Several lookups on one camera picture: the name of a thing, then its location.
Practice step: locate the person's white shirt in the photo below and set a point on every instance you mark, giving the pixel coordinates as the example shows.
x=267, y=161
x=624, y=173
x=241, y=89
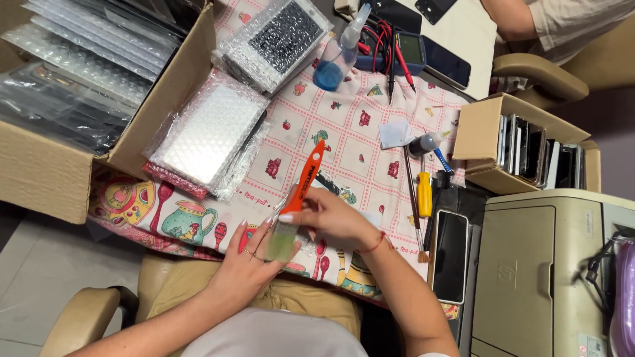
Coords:
x=273, y=334

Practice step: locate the clear spray bottle blue liquid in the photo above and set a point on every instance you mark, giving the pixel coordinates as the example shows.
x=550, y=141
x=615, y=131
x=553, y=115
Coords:
x=330, y=69

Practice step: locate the stack of bubble wrapped panels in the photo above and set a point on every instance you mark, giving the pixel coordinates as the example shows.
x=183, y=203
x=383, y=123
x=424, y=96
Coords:
x=74, y=64

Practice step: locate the person's mustard trousers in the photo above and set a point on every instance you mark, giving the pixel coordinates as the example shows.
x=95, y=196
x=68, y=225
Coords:
x=307, y=302

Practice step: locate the white paper piece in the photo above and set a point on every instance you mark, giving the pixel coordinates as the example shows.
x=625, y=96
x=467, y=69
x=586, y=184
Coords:
x=395, y=134

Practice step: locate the tan leather office chair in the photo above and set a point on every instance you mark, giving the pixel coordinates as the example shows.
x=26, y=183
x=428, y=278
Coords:
x=84, y=317

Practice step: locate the person's left hand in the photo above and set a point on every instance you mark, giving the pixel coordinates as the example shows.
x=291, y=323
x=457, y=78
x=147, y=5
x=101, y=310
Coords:
x=238, y=277

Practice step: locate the tan leather armchair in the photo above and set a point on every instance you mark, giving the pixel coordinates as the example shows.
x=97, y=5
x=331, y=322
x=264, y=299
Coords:
x=545, y=74

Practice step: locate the black smartphone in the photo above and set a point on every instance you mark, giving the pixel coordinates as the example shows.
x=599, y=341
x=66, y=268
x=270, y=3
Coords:
x=446, y=62
x=432, y=9
x=397, y=14

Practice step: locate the small dark dropper bottle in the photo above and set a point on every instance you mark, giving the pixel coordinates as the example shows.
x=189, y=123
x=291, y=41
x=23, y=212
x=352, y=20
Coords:
x=421, y=145

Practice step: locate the large brown cardboard box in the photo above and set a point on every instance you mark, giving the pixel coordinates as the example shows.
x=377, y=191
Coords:
x=44, y=173

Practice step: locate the purple plastic bag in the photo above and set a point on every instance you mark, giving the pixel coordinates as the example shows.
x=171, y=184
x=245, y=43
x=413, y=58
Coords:
x=626, y=297

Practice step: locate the patterned pink checked tablecloth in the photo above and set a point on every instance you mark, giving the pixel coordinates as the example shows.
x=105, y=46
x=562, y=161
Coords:
x=327, y=129

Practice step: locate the small brown cardboard box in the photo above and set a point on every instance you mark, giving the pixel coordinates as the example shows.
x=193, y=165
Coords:
x=478, y=134

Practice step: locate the person's right hand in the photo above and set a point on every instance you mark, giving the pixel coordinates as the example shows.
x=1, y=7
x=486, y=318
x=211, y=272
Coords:
x=332, y=218

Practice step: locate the white framed smartphone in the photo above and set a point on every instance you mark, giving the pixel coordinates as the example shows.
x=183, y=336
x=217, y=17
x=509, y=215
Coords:
x=450, y=258

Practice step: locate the black multimeter probe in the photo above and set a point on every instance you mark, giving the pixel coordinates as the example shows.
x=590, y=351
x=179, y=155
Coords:
x=391, y=74

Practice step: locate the red bubble wrap packet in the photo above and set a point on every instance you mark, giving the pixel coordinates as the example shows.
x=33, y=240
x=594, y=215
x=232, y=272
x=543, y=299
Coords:
x=168, y=179

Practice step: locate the blue digital multimeter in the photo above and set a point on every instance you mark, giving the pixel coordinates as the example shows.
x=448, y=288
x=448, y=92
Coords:
x=411, y=52

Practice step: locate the beige laser printer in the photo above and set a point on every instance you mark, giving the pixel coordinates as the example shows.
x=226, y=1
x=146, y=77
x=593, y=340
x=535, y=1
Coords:
x=536, y=277

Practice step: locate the row of phone screens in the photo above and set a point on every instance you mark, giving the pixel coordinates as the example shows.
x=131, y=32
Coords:
x=531, y=153

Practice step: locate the black tweezers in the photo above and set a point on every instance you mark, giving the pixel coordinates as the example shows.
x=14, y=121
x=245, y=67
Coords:
x=328, y=183

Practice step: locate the bubble wrapped dark panel packet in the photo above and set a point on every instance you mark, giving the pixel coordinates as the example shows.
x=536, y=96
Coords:
x=278, y=39

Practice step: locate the red multimeter probe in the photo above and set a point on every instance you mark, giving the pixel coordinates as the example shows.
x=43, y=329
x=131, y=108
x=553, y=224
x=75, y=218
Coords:
x=403, y=62

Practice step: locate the bubble wrapped white panel packet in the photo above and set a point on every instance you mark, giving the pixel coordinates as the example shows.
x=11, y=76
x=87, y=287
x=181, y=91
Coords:
x=208, y=134

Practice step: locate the thin brown artist brush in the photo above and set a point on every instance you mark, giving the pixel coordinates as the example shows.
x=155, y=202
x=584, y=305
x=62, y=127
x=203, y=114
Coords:
x=412, y=198

